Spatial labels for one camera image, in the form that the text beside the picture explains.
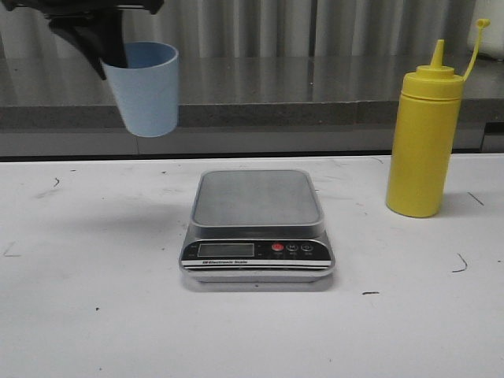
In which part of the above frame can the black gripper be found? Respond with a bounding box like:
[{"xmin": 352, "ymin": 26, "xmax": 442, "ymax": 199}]
[{"xmin": 2, "ymin": 0, "xmax": 165, "ymax": 80}]

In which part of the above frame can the light blue plastic cup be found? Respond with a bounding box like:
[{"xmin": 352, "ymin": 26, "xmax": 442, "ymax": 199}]
[{"xmin": 102, "ymin": 42, "xmax": 179, "ymax": 138}]

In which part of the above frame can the yellow squeeze bottle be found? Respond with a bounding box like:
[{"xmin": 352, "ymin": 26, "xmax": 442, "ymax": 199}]
[{"xmin": 386, "ymin": 19, "xmax": 491, "ymax": 218}]

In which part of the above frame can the silver electronic kitchen scale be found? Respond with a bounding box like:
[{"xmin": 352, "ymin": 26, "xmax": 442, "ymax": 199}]
[{"xmin": 179, "ymin": 169, "xmax": 335, "ymax": 284}]

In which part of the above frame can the white container in background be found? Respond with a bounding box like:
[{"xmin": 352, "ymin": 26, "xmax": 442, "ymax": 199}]
[{"xmin": 467, "ymin": 0, "xmax": 504, "ymax": 61}]

